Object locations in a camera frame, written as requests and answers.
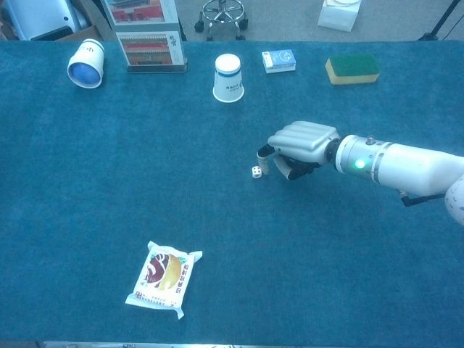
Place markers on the blue table cloth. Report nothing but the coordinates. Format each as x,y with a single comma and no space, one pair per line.
145,181

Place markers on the black tripod leg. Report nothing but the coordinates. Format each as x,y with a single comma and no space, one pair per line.
440,21

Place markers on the upside-down white paper cup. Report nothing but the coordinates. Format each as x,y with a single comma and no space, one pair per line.
227,79

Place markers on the small white die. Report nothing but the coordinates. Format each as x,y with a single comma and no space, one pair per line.
256,172

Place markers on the white device in cardboard box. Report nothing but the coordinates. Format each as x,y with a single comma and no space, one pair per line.
43,18

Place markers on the chrome swivel stool base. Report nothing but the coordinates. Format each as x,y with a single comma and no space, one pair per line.
222,16

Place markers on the desk calendar with palace photos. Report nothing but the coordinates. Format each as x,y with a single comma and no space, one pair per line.
152,40

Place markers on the white cup with blue interior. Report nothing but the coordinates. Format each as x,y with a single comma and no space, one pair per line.
86,67

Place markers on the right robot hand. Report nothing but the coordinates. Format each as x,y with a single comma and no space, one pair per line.
302,143

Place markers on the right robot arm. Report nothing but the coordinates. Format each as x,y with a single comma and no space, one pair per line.
398,166

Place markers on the white snack packet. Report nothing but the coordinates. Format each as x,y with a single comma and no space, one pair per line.
163,277

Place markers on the yellow sponge with green scourer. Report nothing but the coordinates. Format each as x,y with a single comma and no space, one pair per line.
351,69

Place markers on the blue and white card box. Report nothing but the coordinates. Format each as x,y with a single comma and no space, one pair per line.
279,61

